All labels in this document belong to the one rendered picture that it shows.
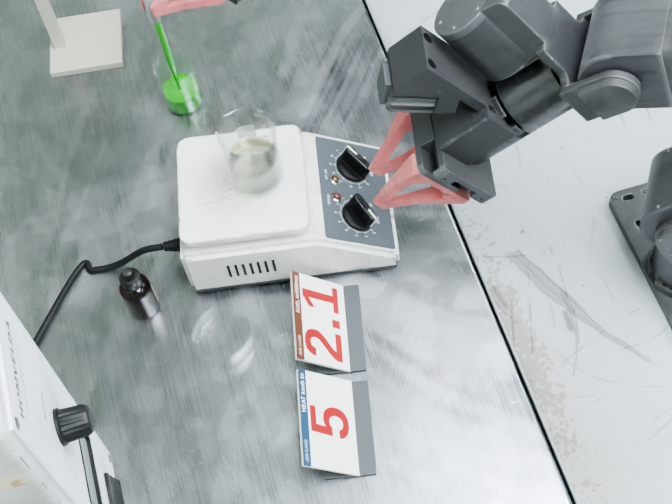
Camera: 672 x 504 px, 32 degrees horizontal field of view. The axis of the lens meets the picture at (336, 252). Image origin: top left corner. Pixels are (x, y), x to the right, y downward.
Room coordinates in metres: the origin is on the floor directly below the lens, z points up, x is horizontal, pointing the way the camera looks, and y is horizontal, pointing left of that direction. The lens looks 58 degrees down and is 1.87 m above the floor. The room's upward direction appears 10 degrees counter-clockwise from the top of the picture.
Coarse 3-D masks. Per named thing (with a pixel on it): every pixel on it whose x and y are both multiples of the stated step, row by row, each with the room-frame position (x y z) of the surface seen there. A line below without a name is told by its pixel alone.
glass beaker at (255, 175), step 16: (240, 112) 0.66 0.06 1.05; (256, 112) 0.66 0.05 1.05; (224, 128) 0.65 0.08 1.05; (240, 128) 0.66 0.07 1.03; (256, 128) 0.66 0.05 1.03; (272, 128) 0.64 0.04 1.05; (224, 144) 0.65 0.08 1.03; (272, 144) 0.62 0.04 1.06; (240, 160) 0.62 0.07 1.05; (256, 160) 0.61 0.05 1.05; (272, 160) 0.62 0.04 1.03; (240, 176) 0.62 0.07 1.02; (256, 176) 0.61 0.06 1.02; (272, 176) 0.62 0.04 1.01; (240, 192) 0.62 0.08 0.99; (256, 192) 0.61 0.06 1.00
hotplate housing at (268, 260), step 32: (320, 192) 0.62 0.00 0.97; (320, 224) 0.59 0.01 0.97; (192, 256) 0.58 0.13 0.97; (224, 256) 0.57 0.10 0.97; (256, 256) 0.57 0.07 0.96; (288, 256) 0.57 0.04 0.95; (320, 256) 0.57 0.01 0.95; (352, 256) 0.57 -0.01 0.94; (384, 256) 0.56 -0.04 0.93; (224, 288) 0.58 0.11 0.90
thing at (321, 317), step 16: (304, 288) 0.54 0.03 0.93; (320, 288) 0.55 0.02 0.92; (336, 288) 0.55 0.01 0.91; (304, 304) 0.53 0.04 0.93; (320, 304) 0.53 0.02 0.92; (336, 304) 0.53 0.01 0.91; (304, 320) 0.51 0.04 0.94; (320, 320) 0.51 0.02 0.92; (336, 320) 0.52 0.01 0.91; (304, 336) 0.49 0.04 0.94; (320, 336) 0.50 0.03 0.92; (336, 336) 0.50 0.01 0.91; (304, 352) 0.48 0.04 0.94; (320, 352) 0.48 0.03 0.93; (336, 352) 0.48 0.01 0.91
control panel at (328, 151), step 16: (320, 144) 0.68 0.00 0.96; (336, 144) 0.68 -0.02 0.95; (352, 144) 0.69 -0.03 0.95; (320, 160) 0.66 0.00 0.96; (336, 160) 0.66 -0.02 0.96; (368, 160) 0.67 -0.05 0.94; (320, 176) 0.64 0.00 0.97; (368, 176) 0.65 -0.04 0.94; (384, 176) 0.65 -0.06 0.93; (352, 192) 0.63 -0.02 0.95; (368, 192) 0.63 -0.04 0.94; (336, 208) 0.61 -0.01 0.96; (336, 224) 0.59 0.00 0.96; (384, 224) 0.60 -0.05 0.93; (352, 240) 0.57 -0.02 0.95; (368, 240) 0.58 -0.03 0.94; (384, 240) 0.58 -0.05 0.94
